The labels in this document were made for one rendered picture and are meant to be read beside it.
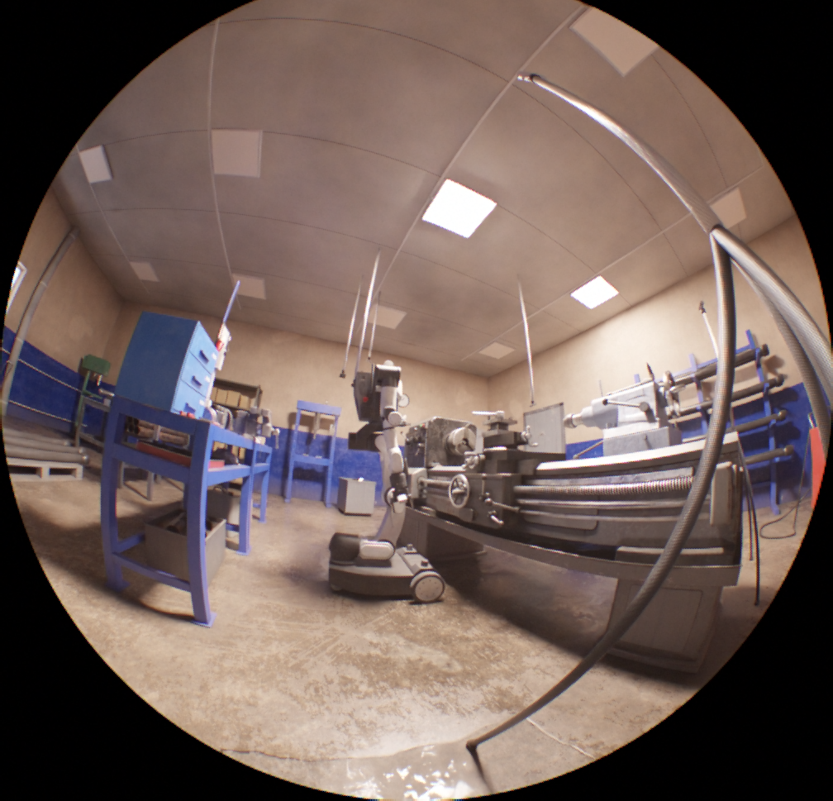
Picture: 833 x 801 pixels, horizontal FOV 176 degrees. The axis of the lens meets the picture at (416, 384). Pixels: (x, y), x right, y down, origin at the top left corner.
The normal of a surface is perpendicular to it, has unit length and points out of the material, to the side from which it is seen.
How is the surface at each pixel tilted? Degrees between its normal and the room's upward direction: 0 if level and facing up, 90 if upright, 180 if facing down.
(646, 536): 90
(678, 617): 90
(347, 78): 180
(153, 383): 90
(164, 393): 90
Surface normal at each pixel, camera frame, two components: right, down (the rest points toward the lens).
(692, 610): -0.92, -0.18
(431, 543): 0.40, -0.26
